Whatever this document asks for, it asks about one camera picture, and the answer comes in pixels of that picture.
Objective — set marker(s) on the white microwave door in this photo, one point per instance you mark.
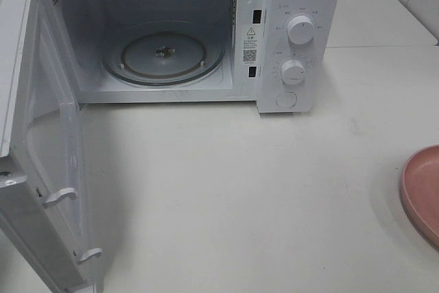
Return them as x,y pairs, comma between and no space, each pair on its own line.
44,196

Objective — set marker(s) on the white microwave oven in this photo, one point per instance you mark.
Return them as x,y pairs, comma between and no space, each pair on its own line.
251,68

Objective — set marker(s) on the pink round plate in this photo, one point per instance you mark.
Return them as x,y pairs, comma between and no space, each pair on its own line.
419,192

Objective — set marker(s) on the round door release button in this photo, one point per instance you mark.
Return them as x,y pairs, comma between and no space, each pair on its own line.
286,100

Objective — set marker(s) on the white upper microwave knob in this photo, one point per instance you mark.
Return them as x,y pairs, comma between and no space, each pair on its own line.
301,29

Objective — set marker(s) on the white timer knob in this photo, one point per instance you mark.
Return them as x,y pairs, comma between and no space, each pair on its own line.
293,72

